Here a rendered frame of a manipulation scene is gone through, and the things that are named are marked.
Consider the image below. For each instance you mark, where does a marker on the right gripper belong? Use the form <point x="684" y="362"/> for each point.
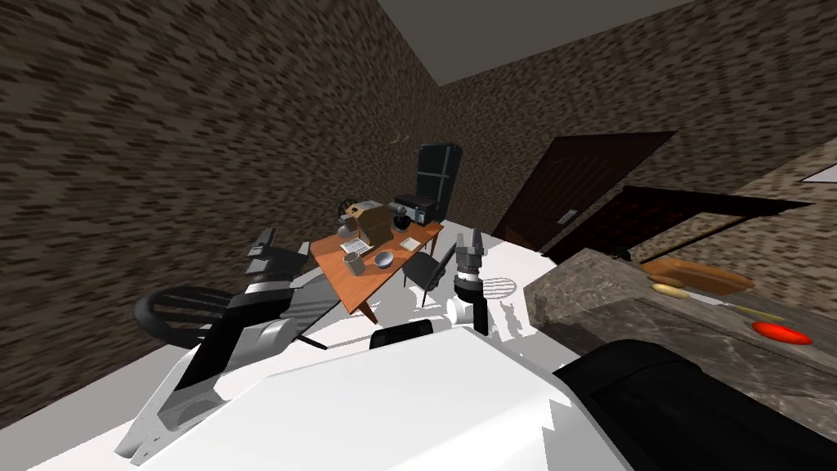
<point x="469" y="254"/>

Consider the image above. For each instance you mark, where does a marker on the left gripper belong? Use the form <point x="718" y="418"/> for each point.
<point x="281" y="261"/>

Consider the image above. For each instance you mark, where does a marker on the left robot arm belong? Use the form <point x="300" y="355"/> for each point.
<point x="229" y="327"/>

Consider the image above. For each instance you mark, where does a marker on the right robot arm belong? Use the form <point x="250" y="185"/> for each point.
<point x="686" y="412"/>

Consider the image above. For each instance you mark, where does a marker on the black fridge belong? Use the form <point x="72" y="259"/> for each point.
<point x="437" y="171"/>

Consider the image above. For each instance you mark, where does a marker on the orange wooden table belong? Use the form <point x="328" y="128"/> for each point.
<point x="356" y="284"/>

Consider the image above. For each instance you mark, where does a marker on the dark brown door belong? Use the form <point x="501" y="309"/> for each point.
<point x="569" y="186"/>

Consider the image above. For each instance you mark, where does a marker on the black round chair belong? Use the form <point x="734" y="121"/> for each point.
<point x="173" y="320"/>

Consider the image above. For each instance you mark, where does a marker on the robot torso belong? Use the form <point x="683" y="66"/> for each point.
<point x="392" y="405"/>

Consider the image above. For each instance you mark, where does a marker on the yellow potato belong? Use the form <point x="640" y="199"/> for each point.
<point x="671" y="291"/>

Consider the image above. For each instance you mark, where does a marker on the brown wooden bowl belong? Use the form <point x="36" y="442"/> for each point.
<point x="703" y="273"/>

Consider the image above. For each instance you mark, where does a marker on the red plate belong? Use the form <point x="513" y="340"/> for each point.
<point x="781" y="333"/>

